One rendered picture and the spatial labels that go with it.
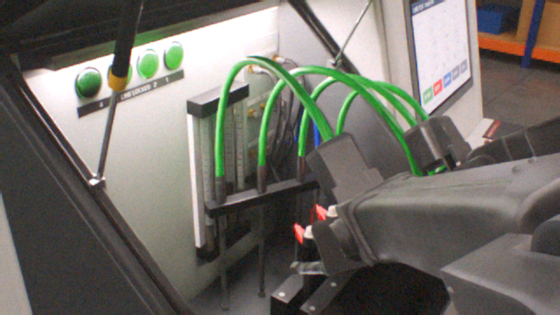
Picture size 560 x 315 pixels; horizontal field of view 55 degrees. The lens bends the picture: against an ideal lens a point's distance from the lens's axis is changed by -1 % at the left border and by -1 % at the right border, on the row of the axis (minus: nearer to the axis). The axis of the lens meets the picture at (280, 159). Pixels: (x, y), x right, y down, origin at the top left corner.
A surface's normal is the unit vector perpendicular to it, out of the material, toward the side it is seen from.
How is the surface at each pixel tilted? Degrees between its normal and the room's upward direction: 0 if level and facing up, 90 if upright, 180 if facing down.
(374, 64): 90
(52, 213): 90
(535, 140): 66
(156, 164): 90
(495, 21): 90
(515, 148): 76
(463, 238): 110
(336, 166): 45
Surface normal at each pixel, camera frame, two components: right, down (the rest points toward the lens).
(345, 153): -0.09, -0.30
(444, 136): -0.71, 0.12
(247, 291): 0.01, -0.89
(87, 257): -0.55, 0.37
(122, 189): 0.83, 0.26
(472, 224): -0.91, 0.41
